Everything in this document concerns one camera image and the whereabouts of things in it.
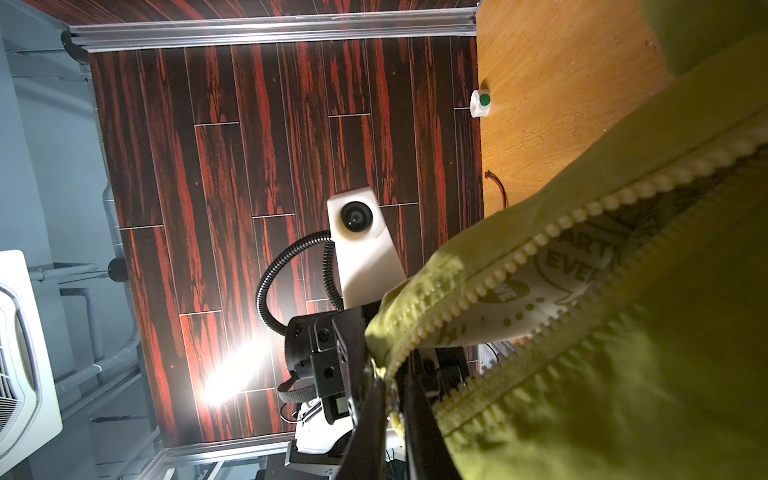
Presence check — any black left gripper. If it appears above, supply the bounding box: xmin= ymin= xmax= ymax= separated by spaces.
xmin=310 ymin=302 xmax=380 ymax=425

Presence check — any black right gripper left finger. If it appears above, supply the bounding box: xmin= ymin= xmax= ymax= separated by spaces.
xmin=335 ymin=377 xmax=387 ymax=480

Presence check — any grey duct pipe outside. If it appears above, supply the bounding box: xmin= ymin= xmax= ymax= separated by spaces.
xmin=55 ymin=183 xmax=141 ymax=395

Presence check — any small white green-dot cap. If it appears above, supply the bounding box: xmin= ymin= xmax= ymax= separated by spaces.
xmin=469 ymin=89 xmax=492 ymax=118

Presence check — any black circuit board with wires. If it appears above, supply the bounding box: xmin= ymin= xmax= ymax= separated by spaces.
xmin=484 ymin=170 xmax=509 ymax=209

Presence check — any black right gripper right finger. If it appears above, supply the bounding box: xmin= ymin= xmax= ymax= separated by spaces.
xmin=401 ymin=353 xmax=461 ymax=480

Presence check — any aluminium corner post left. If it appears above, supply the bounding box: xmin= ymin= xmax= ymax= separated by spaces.
xmin=67 ymin=7 xmax=478 ymax=53

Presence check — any white box device outside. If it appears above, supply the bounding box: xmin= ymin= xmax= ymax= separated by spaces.
xmin=1 ymin=250 xmax=63 ymax=475

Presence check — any green Snoopy zip jacket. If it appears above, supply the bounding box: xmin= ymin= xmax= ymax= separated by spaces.
xmin=366 ymin=1 xmax=767 ymax=479

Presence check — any black ceiling spotlight lower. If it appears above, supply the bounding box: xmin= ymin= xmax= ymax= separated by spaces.
xmin=107 ymin=257 xmax=129 ymax=283

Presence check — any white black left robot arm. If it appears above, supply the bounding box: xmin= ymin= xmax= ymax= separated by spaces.
xmin=278 ymin=301 xmax=391 ymax=479

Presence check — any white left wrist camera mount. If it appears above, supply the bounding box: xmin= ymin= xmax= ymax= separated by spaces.
xmin=327 ymin=186 xmax=406 ymax=309

